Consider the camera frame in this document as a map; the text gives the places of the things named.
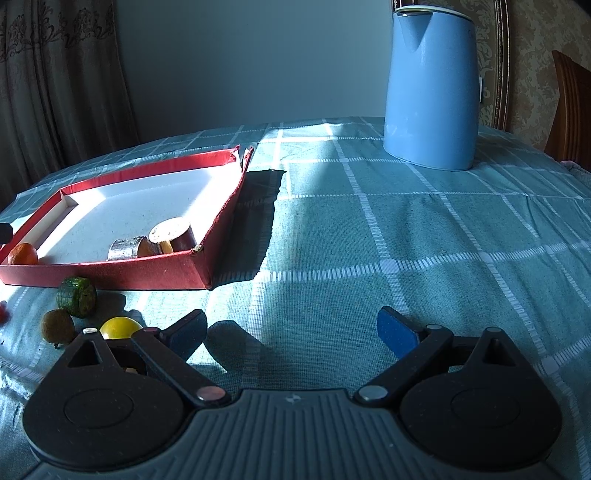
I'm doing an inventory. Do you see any green striped melon slice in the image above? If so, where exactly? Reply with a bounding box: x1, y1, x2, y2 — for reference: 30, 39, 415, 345
56, 276, 98, 319

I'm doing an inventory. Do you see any brown fruit wedge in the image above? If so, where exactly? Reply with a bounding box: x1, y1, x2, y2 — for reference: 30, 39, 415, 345
137, 237, 174, 258

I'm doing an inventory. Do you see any ornate dark frame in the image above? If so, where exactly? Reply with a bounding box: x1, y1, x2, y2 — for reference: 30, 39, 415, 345
488, 0, 514, 133

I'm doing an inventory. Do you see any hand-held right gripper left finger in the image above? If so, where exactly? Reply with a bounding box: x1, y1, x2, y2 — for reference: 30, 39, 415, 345
67, 309, 232, 409

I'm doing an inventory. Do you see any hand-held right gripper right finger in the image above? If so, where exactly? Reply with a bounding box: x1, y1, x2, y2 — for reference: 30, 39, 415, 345
353, 305, 528, 409

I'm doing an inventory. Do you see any yellow lemon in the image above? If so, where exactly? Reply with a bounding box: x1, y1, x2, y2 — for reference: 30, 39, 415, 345
100, 316, 144, 341

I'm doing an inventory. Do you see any red cardboard box tray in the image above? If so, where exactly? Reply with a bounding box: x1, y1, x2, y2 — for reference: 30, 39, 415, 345
0, 144, 256, 291

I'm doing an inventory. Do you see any blue electric kettle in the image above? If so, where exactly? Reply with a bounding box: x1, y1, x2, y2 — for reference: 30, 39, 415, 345
383, 5, 482, 172

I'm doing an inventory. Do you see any patterned grey curtain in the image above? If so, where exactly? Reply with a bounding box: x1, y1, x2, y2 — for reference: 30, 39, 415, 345
0, 0, 140, 198

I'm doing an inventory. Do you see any wooden chair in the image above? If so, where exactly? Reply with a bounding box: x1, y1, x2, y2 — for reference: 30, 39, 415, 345
544, 50, 591, 172

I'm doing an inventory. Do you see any brown kiwi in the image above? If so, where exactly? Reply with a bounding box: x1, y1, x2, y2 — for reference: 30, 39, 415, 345
41, 309, 76, 344

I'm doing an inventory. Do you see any silver-skinned fruit slice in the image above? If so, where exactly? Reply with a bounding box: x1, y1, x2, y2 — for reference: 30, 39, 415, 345
108, 236, 147, 262

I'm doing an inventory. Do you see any teal checked tablecloth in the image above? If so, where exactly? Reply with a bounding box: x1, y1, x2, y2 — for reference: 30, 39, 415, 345
0, 115, 591, 480

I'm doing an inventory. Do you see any brown cylinder cream-topped fruit piece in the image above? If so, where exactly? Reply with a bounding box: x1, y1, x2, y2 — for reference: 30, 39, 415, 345
148, 217, 198, 253

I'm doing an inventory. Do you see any orange tangerine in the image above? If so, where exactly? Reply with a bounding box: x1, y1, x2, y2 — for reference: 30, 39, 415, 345
7, 243, 40, 265

